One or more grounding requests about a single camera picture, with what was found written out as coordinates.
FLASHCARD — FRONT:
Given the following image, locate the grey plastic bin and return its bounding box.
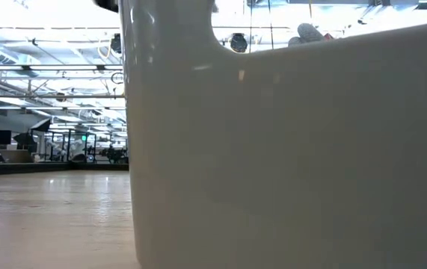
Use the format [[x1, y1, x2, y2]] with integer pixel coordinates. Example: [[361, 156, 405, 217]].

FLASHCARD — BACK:
[[118, 0, 427, 269]]

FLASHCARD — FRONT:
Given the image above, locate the black round ceiling fixture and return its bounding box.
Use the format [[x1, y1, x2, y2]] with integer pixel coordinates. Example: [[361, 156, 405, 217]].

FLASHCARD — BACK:
[[230, 32, 249, 53], [110, 33, 123, 54]]

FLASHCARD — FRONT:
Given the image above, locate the black framed robot cell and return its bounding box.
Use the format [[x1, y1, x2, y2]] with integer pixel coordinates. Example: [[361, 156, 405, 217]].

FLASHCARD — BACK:
[[43, 129, 98, 164]]

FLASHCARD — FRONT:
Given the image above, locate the black softbox light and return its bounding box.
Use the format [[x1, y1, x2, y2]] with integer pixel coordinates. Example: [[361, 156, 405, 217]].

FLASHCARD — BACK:
[[29, 118, 52, 133]]

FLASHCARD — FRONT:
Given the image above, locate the black aluminium table frame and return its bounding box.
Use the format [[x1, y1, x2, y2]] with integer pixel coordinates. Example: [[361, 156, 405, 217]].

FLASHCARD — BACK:
[[0, 162, 130, 177]]

